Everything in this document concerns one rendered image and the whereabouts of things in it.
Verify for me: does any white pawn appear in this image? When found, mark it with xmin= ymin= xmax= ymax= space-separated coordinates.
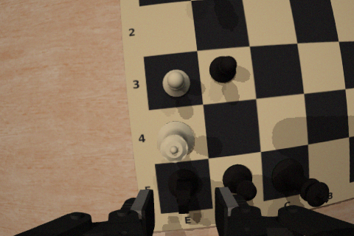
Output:
xmin=163 ymin=70 xmax=190 ymax=97

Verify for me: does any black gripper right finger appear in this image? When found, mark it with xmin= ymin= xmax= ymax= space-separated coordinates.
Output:
xmin=215 ymin=187 xmax=354 ymax=236

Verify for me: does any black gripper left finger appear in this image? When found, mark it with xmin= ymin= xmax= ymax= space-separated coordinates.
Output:
xmin=14 ymin=190 xmax=155 ymax=236

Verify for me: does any black and cream chessboard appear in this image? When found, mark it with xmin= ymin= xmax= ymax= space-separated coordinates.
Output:
xmin=120 ymin=0 xmax=354 ymax=232

